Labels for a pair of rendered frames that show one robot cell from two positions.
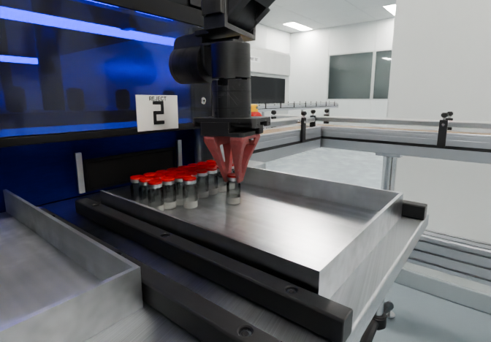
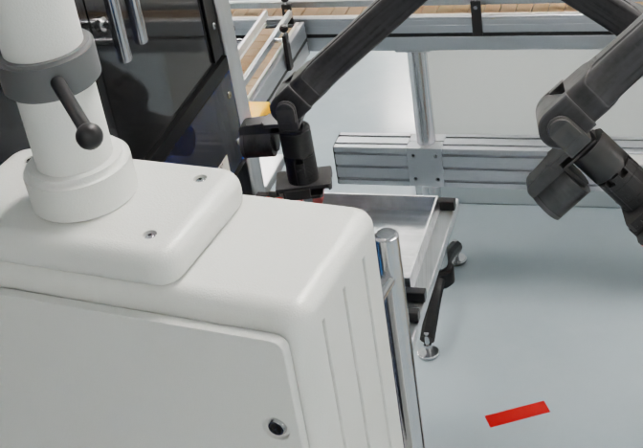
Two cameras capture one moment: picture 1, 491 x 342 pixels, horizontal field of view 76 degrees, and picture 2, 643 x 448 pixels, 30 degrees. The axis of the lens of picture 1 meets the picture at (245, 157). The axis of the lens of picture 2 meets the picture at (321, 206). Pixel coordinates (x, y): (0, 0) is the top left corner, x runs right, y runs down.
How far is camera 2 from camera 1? 181 cm
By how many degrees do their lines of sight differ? 27
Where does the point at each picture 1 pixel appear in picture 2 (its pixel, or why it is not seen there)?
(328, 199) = (384, 208)
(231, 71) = (304, 153)
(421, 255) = (481, 174)
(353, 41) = not seen: outside the picture
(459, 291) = not seen: hidden behind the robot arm
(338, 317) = (421, 293)
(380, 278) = (433, 267)
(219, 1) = (293, 116)
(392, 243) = (436, 240)
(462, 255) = (527, 162)
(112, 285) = not seen: hidden behind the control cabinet
